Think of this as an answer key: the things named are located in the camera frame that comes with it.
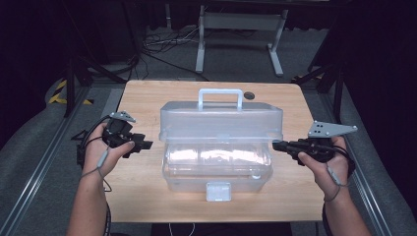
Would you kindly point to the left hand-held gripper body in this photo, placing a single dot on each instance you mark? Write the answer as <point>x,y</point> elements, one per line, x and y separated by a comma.
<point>116,132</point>

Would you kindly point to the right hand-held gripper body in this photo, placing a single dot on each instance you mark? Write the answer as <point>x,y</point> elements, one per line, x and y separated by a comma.
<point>323,147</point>

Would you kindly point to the clear plastic storage box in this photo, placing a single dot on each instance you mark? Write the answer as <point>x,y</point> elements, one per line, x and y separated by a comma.
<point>219,121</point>

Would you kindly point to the person's left hand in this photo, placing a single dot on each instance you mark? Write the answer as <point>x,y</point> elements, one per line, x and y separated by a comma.
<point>96,154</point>

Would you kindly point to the person's right hand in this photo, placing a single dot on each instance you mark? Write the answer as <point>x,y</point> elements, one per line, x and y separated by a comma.
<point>332,177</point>

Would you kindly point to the small dark round disc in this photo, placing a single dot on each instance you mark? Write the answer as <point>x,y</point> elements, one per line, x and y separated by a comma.
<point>249,95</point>

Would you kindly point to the black tripod stand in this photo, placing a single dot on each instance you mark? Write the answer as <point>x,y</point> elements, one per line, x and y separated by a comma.
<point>83,72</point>
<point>329,80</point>

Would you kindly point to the yellow black hazard tape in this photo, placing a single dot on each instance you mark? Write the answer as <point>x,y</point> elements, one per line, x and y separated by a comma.
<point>60,93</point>

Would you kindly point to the person's dark clothing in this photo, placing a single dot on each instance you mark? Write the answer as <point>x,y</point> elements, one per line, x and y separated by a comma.
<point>223,230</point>

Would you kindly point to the metal floor rail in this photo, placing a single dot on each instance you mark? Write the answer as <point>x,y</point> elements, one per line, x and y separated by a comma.
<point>367,190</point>
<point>36,170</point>

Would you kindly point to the white metal stand frame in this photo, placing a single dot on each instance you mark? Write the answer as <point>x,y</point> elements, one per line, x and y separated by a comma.
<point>241,21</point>

